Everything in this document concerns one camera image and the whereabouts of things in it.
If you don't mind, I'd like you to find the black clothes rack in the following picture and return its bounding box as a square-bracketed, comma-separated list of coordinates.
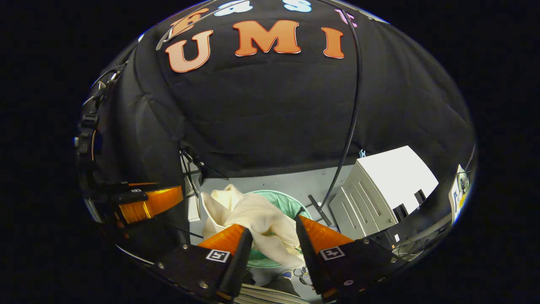
[155, 0, 364, 227]

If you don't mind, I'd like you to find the printed paper sheet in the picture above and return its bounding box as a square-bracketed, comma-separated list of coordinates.
[449, 165, 471, 224]

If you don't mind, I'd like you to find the black backdrop cloth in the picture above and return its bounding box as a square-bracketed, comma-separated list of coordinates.
[78, 0, 476, 254]

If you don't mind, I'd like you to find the white cabinet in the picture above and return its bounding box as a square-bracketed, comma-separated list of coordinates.
[329, 146, 439, 241]

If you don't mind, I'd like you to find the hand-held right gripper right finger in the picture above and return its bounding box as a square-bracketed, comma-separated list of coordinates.
[295, 214, 399, 301]

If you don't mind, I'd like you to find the cream collared shirt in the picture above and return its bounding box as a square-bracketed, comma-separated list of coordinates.
[200, 184, 306, 269]

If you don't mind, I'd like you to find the green laundry hamper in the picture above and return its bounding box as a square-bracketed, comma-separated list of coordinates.
[240, 190, 315, 269]

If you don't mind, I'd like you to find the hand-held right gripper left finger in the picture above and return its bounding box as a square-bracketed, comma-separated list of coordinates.
[152, 224, 254, 301]

